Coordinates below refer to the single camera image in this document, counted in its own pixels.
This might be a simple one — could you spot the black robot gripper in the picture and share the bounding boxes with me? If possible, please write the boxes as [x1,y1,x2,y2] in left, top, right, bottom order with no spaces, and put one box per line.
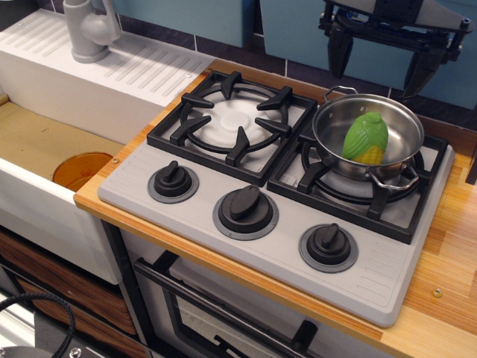
[319,1,476,98]

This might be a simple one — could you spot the green yellow toy corncob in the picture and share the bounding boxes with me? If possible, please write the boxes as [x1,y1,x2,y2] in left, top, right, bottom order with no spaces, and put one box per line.
[341,112,388,166]

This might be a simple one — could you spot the stainless steel pot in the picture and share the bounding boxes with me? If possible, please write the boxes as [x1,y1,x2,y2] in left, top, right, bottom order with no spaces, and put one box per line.
[312,86,424,191]

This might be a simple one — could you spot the black right stove knob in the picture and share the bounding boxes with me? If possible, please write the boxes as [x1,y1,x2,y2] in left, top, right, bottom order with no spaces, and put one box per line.
[298,223,358,274]

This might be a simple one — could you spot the black stove knob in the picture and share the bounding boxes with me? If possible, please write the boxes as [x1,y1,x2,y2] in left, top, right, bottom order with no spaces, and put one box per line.
[147,160,200,204]
[212,185,279,241]
[298,223,358,274]

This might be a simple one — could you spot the black middle stove knob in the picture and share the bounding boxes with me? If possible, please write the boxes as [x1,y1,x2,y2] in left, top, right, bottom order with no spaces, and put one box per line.
[212,185,279,241]

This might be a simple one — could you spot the grey toy stove top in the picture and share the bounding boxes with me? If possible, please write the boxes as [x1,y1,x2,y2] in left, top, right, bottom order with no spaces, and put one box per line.
[97,69,456,329]

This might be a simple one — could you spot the black left stove knob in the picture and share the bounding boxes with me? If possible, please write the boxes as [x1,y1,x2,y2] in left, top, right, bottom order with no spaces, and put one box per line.
[147,160,200,204]

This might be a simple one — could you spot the black left burner grate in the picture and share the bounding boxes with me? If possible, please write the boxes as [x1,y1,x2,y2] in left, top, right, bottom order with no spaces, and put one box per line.
[147,71,318,186]

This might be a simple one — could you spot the black burner grate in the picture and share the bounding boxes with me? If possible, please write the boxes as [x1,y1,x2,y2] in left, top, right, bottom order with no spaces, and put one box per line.
[268,122,453,244]
[147,71,318,186]

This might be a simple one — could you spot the black right burner grate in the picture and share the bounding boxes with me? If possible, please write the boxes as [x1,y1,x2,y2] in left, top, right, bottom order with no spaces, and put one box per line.
[268,122,453,244]

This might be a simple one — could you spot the grey toy faucet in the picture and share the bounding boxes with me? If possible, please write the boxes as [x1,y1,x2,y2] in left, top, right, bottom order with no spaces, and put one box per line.
[63,0,121,63]

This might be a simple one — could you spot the toy oven door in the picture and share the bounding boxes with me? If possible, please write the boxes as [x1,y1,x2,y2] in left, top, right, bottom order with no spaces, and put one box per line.
[121,231,387,357]

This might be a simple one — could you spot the orange sink drain plug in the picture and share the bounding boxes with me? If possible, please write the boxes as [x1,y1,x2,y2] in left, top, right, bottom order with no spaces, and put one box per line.
[52,152,113,192]

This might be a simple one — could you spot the white toy sink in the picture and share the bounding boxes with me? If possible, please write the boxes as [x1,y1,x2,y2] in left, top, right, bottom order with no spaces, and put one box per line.
[1,10,212,284]

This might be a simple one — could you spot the wood grain drawer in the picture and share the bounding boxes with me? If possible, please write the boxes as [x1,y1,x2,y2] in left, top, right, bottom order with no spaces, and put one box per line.
[1,228,148,357]

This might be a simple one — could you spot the black braided cable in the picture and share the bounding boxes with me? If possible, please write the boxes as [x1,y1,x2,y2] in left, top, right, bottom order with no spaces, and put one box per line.
[0,292,78,358]

